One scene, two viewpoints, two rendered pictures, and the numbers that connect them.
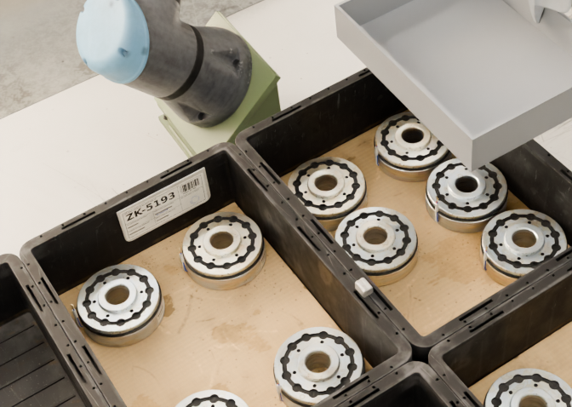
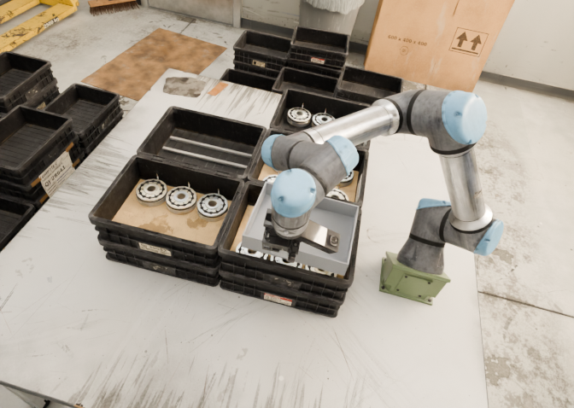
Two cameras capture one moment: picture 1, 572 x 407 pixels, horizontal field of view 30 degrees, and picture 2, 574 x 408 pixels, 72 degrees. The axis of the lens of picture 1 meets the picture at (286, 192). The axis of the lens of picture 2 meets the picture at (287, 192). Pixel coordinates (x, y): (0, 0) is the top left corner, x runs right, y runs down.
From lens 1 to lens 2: 1.47 m
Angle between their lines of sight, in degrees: 72
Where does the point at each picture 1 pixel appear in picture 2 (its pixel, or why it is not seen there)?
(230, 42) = (420, 259)
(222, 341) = not seen: hidden behind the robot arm
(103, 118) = (447, 259)
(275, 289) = not seen: hidden behind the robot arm
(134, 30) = (425, 201)
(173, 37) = (423, 223)
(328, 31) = (439, 365)
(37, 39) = not seen: outside the picture
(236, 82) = (402, 255)
